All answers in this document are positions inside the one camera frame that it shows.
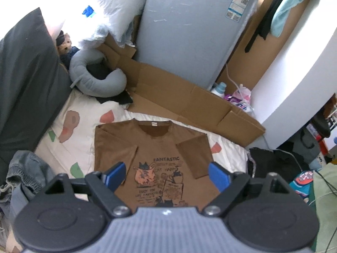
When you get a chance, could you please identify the brown cat print t-shirt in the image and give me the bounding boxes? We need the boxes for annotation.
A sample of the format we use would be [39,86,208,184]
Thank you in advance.
[94,119,219,211]

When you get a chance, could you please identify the white patterned bed sheet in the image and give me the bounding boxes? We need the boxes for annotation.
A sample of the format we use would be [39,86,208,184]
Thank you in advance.
[0,86,251,253]

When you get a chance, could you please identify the grey-blue sweatpants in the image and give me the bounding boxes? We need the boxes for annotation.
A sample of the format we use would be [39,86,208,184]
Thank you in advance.
[1,150,55,247]

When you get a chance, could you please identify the pink white refill pouch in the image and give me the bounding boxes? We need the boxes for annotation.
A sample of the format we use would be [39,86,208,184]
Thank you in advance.
[224,84,254,116]

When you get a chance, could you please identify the white blue detergent bottle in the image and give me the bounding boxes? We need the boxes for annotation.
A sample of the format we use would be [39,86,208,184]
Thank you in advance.
[211,82,227,99]

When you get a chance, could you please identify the grey U-shaped neck pillow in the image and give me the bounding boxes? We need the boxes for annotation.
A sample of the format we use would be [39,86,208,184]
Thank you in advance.
[68,49,127,98]

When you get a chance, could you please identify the flattened brown cardboard box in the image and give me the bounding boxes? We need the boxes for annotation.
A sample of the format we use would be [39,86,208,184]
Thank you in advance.
[98,36,265,147]

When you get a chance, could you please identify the light green fabric pile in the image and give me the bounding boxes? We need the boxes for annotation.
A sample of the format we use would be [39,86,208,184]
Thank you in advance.
[312,163,336,252]

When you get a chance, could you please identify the black garment on bed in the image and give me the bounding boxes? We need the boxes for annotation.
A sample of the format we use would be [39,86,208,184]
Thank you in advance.
[85,60,133,106]

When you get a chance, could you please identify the small plush teddy bear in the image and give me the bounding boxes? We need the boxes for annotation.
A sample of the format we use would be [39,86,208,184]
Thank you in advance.
[55,30,79,65]

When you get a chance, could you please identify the white plastic-wrapped pillow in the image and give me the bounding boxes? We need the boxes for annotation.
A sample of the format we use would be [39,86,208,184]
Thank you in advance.
[76,0,146,49]

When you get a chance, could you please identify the light blue hanging towel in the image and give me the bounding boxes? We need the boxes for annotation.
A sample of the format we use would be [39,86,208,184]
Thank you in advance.
[270,0,303,37]

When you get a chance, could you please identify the white cable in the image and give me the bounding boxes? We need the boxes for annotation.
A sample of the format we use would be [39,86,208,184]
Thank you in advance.
[225,63,245,96]

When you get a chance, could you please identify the black hanging strap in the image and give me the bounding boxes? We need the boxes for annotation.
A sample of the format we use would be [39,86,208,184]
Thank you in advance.
[244,0,297,54]

